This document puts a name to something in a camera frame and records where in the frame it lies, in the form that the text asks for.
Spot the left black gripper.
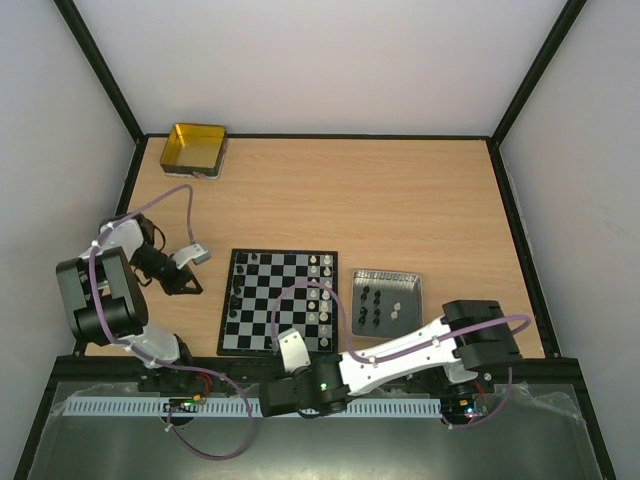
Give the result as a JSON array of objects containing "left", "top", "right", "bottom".
[{"left": 130, "top": 244, "right": 203, "bottom": 296}]

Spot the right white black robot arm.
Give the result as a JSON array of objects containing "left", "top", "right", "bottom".
[{"left": 258, "top": 300, "right": 531, "bottom": 417}]

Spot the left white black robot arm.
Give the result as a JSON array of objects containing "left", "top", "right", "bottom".
[{"left": 55, "top": 214, "right": 210, "bottom": 369}]

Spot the black and silver chessboard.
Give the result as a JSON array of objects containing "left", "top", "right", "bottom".
[{"left": 217, "top": 249, "right": 339, "bottom": 357}]

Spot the white king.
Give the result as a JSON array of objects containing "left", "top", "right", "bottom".
[{"left": 319, "top": 300, "right": 332, "bottom": 323}]

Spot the yellow square tin box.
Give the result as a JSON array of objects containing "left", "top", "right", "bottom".
[{"left": 159, "top": 123, "right": 228, "bottom": 180}]

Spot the silver foil tray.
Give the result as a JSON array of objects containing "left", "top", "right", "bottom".
[{"left": 351, "top": 269, "right": 423, "bottom": 339}]

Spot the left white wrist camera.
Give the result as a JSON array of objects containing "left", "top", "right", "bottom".
[{"left": 172, "top": 243, "right": 211, "bottom": 269}]

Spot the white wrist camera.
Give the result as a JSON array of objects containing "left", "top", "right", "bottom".
[
  {"left": 172, "top": 243, "right": 211, "bottom": 269},
  {"left": 277, "top": 328, "right": 311, "bottom": 373}
]

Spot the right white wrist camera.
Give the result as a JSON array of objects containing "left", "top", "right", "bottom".
[{"left": 277, "top": 328, "right": 311, "bottom": 373}]

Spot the black aluminium frame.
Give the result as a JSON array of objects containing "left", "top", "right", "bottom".
[{"left": 16, "top": 1, "right": 615, "bottom": 479}]

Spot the light blue slotted cable duct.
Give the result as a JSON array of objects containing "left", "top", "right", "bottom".
[{"left": 59, "top": 397, "right": 444, "bottom": 417}]

